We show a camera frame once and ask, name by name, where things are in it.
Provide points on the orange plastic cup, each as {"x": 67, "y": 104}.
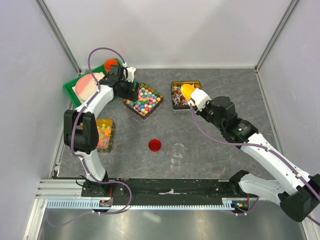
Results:
{"x": 110, "y": 64}

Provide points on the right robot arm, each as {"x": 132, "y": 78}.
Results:
{"x": 298, "y": 192}

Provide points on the grey cable duct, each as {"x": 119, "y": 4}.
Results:
{"x": 90, "y": 204}

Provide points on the yellow plastic scoop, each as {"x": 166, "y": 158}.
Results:
{"x": 187, "y": 90}

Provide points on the red round lid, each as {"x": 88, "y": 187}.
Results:
{"x": 154, "y": 145}

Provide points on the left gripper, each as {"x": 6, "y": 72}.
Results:
{"x": 131, "y": 95}

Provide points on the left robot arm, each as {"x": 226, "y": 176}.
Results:
{"x": 80, "y": 131}

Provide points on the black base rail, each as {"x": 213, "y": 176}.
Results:
{"x": 149, "y": 192}

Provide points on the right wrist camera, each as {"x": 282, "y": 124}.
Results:
{"x": 199, "y": 98}

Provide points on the clear glass jar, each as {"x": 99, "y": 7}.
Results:
{"x": 177, "y": 154}

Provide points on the green plastic tray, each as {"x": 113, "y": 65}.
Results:
{"x": 72, "y": 86}

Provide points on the tin of pastel star candies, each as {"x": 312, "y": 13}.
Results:
{"x": 148, "y": 101}

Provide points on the tin of lollipops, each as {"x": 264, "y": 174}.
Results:
{"x": 178, "y": 101}

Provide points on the pink white plate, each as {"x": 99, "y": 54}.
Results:
{"x": 85, "y": 87}

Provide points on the tin of bright star candies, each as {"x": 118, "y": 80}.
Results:
{"x": 106, "y": 131}

